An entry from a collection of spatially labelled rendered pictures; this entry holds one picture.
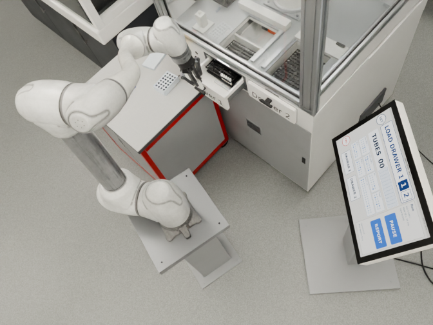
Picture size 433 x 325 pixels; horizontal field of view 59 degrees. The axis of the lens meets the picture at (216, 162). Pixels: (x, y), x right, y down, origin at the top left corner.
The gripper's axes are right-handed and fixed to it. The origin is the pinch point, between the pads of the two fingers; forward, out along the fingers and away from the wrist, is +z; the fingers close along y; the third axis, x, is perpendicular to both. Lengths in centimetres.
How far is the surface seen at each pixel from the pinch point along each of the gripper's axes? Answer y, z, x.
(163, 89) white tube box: -7.1, 17.4, 30.1
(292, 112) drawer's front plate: 15.0, 12.9, -41.4
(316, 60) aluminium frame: 21, -26, -54
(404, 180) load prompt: 4, -10, -99
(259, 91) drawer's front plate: 15.7, 11.2, -22.2
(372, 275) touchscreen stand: -12, 102, -104
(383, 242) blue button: -16, -1, -104
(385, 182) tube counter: 2, -5, -94
